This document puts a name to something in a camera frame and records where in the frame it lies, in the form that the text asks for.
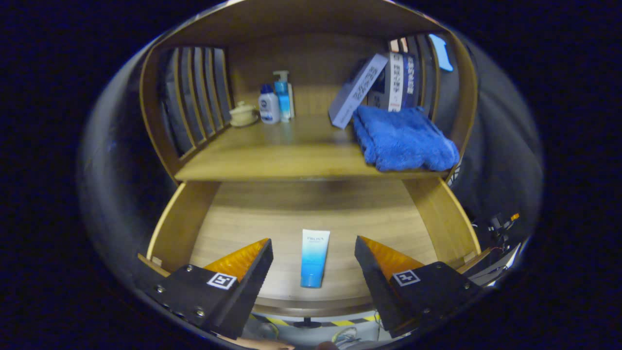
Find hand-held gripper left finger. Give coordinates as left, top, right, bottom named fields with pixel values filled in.
left=144, top=238, right=274, bottom=341

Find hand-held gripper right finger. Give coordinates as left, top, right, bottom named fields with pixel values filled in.
left=354, top=236, right=482, bottom=339

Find blue white tube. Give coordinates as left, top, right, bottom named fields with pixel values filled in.
left=300, top=229, right=331, bottom=289

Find wooden drawer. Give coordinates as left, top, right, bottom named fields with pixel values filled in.
left=138, top=177, right=491, bottom=329

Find wooden countertop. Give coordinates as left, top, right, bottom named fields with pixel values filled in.
left=174, top=114, right=450, bottom=183

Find wooden cabinet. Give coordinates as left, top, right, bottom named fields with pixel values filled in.
left=138, top=0, right=482, bottom=321

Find grey sneaker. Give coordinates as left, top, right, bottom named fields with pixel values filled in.
left=243, top=315, right=280, bottom=341
left=333, top=327, right=363, bottom=349

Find yellow black floor tape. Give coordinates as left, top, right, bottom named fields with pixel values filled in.
left=265, top=314, right=380, bottom=327

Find black equipment with orange part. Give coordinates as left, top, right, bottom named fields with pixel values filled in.
left=487, top=212, right=521, bottom=244

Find blue folded towel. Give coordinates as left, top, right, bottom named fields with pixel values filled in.
left=352, top=105, right=460, bottom=172

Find beige lidded teacup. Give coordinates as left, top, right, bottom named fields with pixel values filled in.
left=229, top=101, right=259, bottom=128

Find white bottle blue cap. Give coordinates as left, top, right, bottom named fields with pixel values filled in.
left=258, top=84, right=281, bottom=124

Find blue pump bottle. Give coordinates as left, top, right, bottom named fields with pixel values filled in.
left=273, top=70, right=292, bottom=122

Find grey book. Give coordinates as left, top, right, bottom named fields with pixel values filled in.
left=328, top=53, right=389, bottom=130

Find white spine book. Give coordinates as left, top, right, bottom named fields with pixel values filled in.
left=367, top=52, right=406, bottom=112

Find dark blue spine book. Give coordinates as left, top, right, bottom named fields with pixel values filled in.
left=402, top=53, right=418, bottom=108

